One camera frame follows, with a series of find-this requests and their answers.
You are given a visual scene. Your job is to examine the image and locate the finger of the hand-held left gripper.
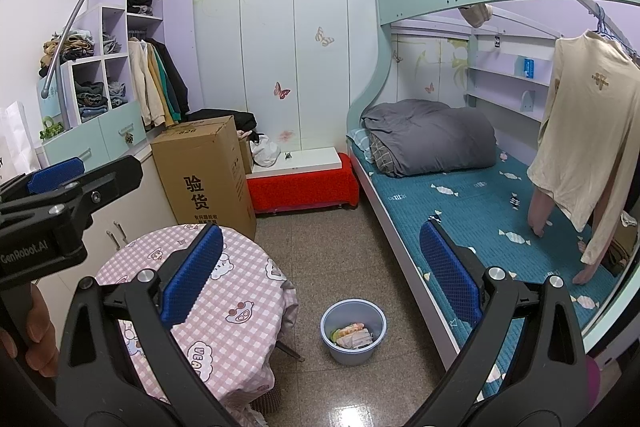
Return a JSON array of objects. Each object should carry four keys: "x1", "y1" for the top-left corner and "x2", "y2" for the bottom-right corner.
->
[
  {"x1": 0, "y1": 158, "x2": 87, "y2": 208},
  {"x1": 0, "y1": 155, "x2": 144, "y2": 233}
]

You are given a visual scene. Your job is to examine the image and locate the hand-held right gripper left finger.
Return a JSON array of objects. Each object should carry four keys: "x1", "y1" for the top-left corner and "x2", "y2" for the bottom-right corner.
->
[{"x1": 54, "y1": 223, "x2": 225, "y2": 427}]

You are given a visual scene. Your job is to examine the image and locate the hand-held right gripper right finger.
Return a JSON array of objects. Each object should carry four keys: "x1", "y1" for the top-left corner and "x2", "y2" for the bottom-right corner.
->
[{"x1": 405, "y1": 221, "x2": 590, "y2": 427}]

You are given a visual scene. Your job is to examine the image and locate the light blue plastic bucket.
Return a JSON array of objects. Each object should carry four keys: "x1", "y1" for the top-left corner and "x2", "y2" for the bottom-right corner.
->
[{"x1": 320, "y1": 299, "x2": 388, "y2": 367}]

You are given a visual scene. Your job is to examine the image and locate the person's left hand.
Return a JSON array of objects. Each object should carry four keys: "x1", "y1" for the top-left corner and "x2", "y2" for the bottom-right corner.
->
[{"x1": 25, "y1": 282, "x2": 59, "y2": 378}]

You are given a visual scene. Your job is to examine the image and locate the white low cabinet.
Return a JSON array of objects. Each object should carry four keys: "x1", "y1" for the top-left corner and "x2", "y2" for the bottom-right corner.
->
[{"x1": 30, "y1": 147, "x2": 166, "y2": 323}]

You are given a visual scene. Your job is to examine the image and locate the green plastic plant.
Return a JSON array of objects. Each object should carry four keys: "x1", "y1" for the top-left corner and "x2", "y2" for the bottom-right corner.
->
[{"x1": 40, "y1": 117, "x2": 63, "y2": 142}]

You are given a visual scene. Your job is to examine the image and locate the white paper bag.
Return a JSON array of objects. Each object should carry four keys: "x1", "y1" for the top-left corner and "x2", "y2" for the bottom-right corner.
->
[{"x1": 0, "y1": 102, "x2": 41, "y2": 178}]

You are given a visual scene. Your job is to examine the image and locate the stepped lilac shelf cabinet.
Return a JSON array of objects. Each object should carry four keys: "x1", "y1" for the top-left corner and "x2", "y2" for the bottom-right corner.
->
[{"x1": 37, "y1": 0, "x2": 203, "y2": 168}]

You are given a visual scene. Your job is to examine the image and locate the pink checked tablecloth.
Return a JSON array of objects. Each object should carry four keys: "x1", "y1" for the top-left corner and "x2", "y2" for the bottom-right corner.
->
[{"x1": 92, "y1": 223, "x2": 300, "y2": 413}]

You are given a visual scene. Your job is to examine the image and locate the teal candy-print mattress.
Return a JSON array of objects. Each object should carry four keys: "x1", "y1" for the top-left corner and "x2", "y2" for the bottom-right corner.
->
[{"x1": 350, "y1": 147, "x2": 616, "y2": 403}]

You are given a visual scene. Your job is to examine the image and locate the dark folded trousers stack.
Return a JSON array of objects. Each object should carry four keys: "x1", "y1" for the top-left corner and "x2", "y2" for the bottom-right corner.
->
[{"x1": 75, "y1": 82, "x2": 108, "y2": 120}]

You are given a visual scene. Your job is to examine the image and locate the large cardboard box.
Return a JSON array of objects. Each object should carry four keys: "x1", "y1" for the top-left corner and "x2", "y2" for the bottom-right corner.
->
[{"x1": 150, "y1": 116, "x2": 257, "y2": 240}]

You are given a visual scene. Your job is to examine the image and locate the green hanging jacket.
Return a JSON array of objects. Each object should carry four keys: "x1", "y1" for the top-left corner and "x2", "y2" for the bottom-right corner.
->
[{"x1": 155, "y1": 49, "x2": 181, "y2": 122}]

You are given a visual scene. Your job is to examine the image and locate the pile of folded clothes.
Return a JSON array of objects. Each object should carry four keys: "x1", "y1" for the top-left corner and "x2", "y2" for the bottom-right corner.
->
[{"x1": 40, "y1": 32, "x2": 96, "y2": 78}]

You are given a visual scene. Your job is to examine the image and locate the round table black legs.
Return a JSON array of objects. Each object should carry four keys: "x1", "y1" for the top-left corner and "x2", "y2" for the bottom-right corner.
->
[{"x1": 276, "y1": 341, "x2": 304, "y2": 362}]

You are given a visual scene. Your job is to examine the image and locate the black clothes pile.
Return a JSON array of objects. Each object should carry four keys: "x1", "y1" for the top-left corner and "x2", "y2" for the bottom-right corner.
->
[{"x1": 187, "y1": 108, "x2": 257, "y2": 135}]

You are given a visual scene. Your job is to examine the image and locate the small cardboard box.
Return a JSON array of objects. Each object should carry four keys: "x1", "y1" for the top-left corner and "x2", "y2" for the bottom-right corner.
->
[{"x1": 237, "y1": 132, "x2": 254, "y2": 175}]

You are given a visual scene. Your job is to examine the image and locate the plaid folded blanket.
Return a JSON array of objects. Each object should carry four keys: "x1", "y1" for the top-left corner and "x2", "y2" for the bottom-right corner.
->
[{"x1": 370, "y1": 134, "x2": 401, "y2": 172}]

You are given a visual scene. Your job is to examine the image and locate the red bench white top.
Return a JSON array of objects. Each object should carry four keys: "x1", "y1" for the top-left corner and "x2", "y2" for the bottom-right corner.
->
[{"x1": 246, "y1": 147, "x2": 359, "y2": 214}]

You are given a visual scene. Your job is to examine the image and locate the grey duvet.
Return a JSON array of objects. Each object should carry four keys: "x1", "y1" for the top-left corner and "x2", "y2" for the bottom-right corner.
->
[{"x1": 361, "y1": 99, "x2": 497, "y2": 178}]

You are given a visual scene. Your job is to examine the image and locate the white cloth bag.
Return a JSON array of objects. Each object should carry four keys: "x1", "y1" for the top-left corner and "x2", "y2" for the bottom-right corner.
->
[{"x1": 250, "y1": 134, "x2": 281, "y2": 168}]

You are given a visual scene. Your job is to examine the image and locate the brown woven stool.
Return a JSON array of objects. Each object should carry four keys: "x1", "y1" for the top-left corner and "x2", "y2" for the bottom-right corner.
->
[{"x1": 247, "y1": 389, "x2": 281, "y2": 414}]

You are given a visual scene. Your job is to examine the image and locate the light blue striped pillow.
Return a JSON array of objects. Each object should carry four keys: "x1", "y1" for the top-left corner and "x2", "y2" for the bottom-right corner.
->
[{"x1": 347, "y1": 129, "x2": 373, "y2": 162}]

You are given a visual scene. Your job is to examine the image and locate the brown bag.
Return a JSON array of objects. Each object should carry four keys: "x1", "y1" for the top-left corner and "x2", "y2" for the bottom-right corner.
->
[{"x1": 600, "y1": 212, "x2": 640, "y2": 278}]

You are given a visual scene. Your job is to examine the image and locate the beige long sleeve shirt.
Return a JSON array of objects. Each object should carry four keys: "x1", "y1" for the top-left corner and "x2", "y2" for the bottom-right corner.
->
[{"x1": 527, "y1": 31, "x2": 640, "y2": 285}]

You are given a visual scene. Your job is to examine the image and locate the white panel wardrobe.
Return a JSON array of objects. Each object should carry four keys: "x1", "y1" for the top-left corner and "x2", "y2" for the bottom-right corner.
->
[{"x1": 192, "y1": 0, "x2": 401, "y2": 152}]

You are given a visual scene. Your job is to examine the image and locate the beige hanging cloth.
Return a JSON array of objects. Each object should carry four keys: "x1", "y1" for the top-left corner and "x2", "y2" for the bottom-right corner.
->
[{"x1": 457, "y1": 4, "x2": 493, "y2": 28}]

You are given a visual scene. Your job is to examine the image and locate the blue clothes hanger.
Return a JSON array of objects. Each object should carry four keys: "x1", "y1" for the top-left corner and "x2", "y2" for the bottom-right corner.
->
[{"x1": 592, "y1": 4, "x2": 640, "y2": 68}]

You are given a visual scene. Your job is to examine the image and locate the lilac wall shelf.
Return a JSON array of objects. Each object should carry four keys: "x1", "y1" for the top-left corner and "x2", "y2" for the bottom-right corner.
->
[{"x1": 465, "y1": 27, "x2": 556, "y2": 122}]

